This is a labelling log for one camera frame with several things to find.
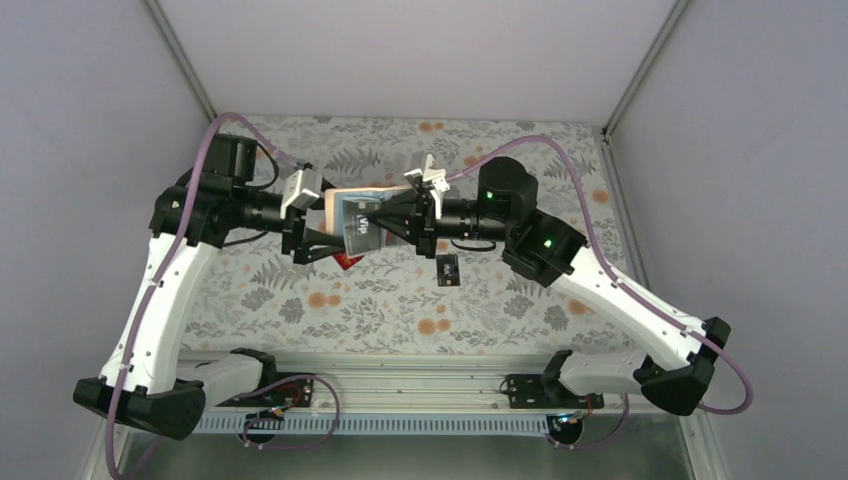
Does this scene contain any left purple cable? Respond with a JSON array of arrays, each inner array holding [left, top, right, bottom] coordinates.
[[105, 112, 340, 480]]

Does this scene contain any aluminium mounting rail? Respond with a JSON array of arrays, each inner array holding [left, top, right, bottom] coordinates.
[[109, 364, 704, 415]]

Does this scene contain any purple cable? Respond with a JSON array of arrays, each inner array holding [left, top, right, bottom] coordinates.
[[105, 112, 340, 480], [443, 135, 755, 452]]

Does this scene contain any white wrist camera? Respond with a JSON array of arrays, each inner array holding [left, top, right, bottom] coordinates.
[[280, 168, 324, 220], [404, 151, 451, 194]]

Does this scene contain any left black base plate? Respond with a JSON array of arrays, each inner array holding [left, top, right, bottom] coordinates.
[[218, 372, 315, 408]]

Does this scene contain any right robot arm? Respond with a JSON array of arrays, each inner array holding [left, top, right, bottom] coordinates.
[[367, 157, 731, 416]]

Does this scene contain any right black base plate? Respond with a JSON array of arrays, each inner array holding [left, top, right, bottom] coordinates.
[[499, 374, 605, 409]]

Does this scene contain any black credit card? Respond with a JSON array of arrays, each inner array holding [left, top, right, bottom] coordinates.
[[435, 254, 461, 287], [343, 211, 383, 257]]

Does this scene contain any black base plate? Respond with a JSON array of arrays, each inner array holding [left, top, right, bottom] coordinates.
[[499, 374, 605, 409], [218, 372, 315, 408]]

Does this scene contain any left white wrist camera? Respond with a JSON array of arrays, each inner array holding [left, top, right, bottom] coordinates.
[[280, 168, 324, 220]]

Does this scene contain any floral patterned table mat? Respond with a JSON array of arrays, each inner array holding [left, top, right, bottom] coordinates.
[[181, 115, 634, 355]]

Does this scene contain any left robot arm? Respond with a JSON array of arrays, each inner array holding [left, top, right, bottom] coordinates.
[[73, 134, 343, 440]]

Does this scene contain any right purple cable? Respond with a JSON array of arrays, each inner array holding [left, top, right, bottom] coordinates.
[[443, 135, 755, 452]]

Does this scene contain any grey slotted cable duct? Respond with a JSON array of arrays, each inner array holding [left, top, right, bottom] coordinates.
[[129, 413, 564, 437]]

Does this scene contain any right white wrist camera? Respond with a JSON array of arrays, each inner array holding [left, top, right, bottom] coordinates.
[[404, 151, 451, 194]]

